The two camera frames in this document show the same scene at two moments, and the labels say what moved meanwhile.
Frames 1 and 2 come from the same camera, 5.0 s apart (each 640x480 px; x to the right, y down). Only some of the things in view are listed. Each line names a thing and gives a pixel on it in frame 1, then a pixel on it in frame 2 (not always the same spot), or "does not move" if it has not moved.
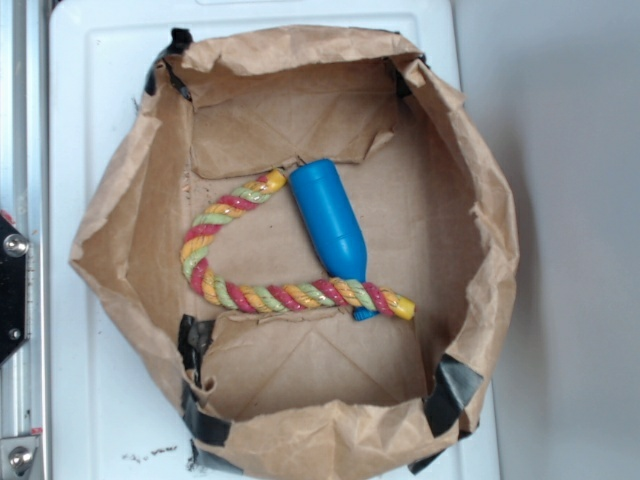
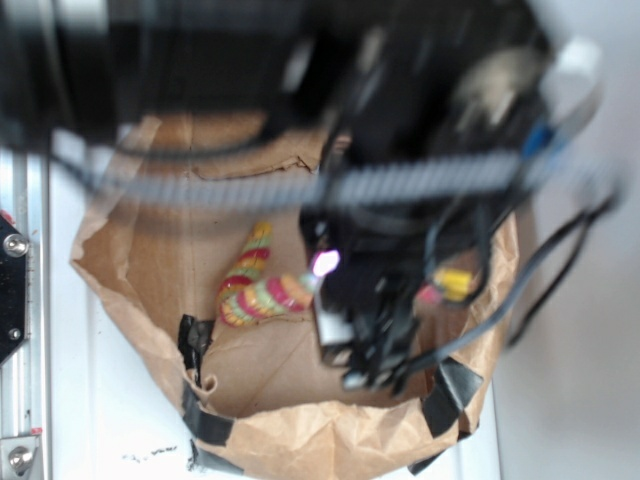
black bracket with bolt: [14, 247] does not move
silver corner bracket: [17, 456] does not move
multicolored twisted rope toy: [314, 297] to [244, 300]
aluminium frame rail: [24, 201] does not move
